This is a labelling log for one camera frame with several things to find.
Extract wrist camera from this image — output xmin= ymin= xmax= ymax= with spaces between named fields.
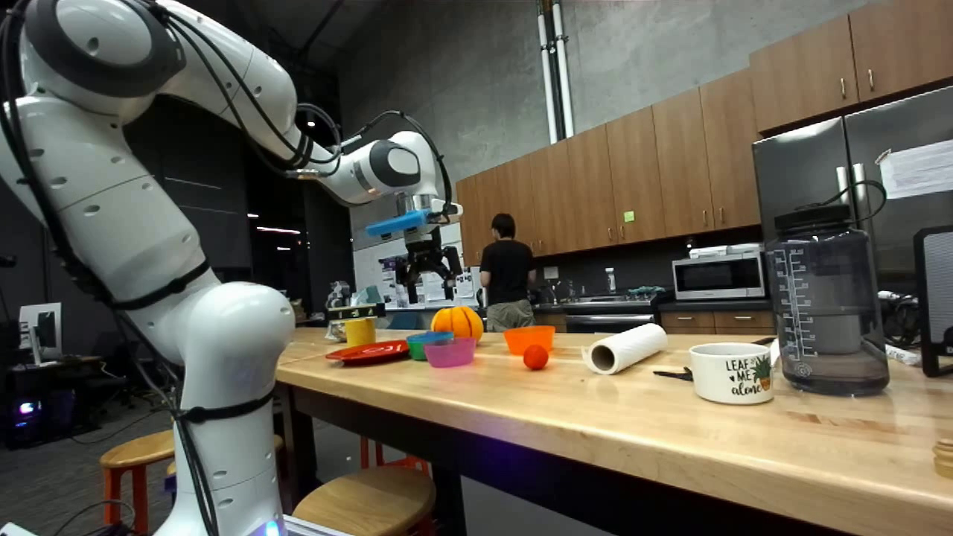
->
xmin=364 ymin=209 xmax=434 ymax=238

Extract orange plastic bowl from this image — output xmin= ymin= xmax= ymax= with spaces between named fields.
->
xmin=503 ymin=325 xmax=556 ymax=356

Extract wooden stool with orange legs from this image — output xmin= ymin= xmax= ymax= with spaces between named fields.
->
xmin=292 ymin=465 xmax=438 ymax=536
xmin=99 ymin=429 xmax=285 ymax=535

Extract monitor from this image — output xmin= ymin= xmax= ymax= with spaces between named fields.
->
xmin=18 ymin=302 xmax=64 ymax=366

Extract dishwasher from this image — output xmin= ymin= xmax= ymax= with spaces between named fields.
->
xmin=564 ymin=312 xmax=657 ymax=334

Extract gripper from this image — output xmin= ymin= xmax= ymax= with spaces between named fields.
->
xmin=394 ymin=226 xmax=464 ymax=305

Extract stainless steel refrigerator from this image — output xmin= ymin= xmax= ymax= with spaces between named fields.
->
xmin=751 ymin=85 xmax=953 ymax=299

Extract yellow cup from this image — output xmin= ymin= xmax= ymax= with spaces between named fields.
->
xmin=343 ymin=317 xmax=377 ymax=348

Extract pink plastic bowl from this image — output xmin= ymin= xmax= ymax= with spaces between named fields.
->
xmin=422 ymin=336 xmax=477 ymax=369

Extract white pipes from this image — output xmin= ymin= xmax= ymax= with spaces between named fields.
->
xmin=536 ymin=0 xmax=576 ymax=145

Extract paper sheet on refrigerator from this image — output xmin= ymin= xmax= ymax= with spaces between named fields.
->
xmin=876 ymin=139 xmax=953 ymax=200

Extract paper towel roll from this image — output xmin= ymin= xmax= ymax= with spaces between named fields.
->
xmin=581 ymin=322 xmax=669 ymax=376

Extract whiteboard with posters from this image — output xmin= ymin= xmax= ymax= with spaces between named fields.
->
xmin=352 ymin=222 xmax=483 ymax=310

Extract white printed mug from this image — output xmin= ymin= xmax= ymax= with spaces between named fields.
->
xmin=688 ymin=342 xmax=776 ymax=406

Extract red plate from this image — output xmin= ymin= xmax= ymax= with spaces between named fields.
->
xmin=325 ymin=339 xmax=411 ymax=367

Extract teal plastic bowl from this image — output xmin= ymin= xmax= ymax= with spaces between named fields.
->
xmin=406 ymin=331 xmax=456 ymax=362

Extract microwave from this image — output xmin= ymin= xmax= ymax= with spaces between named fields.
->
xmin=672 ymin=251 xmax=767 ymax=302

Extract computer tower with lights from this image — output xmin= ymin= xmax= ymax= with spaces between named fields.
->
xmin=4 ymin=387 xmax=79 ymax=450

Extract orange pumpkin plush toy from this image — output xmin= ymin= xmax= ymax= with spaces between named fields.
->
xmin=430 ymin=305 xmax=485 ymax=344

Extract person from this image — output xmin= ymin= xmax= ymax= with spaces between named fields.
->
xmin=478 ymin=213 xmax=538 ymax=334

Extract large clear water bottle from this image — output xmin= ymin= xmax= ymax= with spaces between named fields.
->
xmin=765 ymin=204 xmax=891 ymax=398

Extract wooden base drawers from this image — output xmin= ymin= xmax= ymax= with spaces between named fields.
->
xmin=660 ymin=310 xmax=776 ymax=336

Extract black cable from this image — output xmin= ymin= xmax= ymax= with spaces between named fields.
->
xmin=877 ymin=292 xmax=925 ymax=349

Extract row of wooden wall cabinets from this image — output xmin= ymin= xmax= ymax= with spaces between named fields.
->
xmin=454 ymin=0 xmax=953 ymax=267

